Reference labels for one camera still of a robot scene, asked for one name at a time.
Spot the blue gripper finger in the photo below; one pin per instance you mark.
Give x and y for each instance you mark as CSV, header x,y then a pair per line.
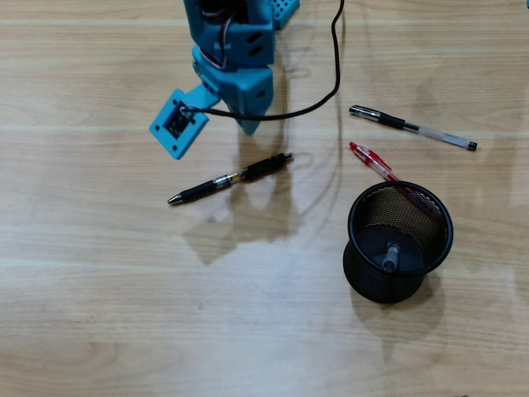
x,y
252,103

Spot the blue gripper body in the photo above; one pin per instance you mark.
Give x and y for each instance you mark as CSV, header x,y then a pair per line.
x,y
247,92

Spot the black retractable pen yellow band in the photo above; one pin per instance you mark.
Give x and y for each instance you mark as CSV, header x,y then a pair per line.
x,y
198,190

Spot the red retractable pen white grip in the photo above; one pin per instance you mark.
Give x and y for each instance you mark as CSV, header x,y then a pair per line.
x,y
372,159

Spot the clear barrel pen black cap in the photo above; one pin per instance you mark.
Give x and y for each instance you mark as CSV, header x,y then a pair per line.
x,y
392,121

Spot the black mesh pen holder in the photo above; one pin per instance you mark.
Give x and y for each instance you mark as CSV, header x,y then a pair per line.
x,y
388,289

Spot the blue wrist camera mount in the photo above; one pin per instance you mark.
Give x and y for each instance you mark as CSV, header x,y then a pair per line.
x,y
165,132

